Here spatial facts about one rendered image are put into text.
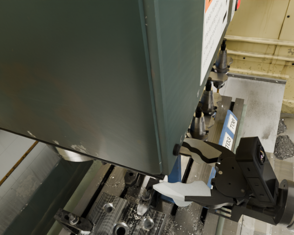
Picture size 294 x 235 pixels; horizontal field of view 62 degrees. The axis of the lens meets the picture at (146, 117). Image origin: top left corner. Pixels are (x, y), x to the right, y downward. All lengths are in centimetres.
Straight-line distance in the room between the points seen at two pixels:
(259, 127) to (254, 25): 51
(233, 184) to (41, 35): 34
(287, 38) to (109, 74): 127
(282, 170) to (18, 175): 113
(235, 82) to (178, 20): 135
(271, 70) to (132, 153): 133
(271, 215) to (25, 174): 84
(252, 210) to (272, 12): 103
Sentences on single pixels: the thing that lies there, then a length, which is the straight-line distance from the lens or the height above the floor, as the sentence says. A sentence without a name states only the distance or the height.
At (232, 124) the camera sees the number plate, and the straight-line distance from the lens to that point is 112.
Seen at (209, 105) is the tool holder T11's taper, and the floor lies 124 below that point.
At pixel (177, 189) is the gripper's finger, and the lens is 40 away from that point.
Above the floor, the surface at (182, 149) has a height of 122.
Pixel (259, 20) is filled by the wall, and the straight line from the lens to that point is 136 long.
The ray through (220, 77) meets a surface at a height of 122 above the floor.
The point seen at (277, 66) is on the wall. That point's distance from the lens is 148.
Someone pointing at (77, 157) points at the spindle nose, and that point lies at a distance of 41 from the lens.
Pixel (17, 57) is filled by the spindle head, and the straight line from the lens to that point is 20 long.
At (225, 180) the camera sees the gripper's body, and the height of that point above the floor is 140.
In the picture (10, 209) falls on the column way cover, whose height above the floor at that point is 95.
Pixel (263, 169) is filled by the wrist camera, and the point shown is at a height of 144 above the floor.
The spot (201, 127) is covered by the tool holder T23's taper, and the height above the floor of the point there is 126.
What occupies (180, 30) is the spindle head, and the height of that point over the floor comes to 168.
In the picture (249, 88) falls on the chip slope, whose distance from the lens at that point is 149.
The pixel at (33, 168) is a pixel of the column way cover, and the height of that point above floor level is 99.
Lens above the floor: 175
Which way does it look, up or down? 45 degrees down
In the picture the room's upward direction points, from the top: 9 degrees counter-clockwise
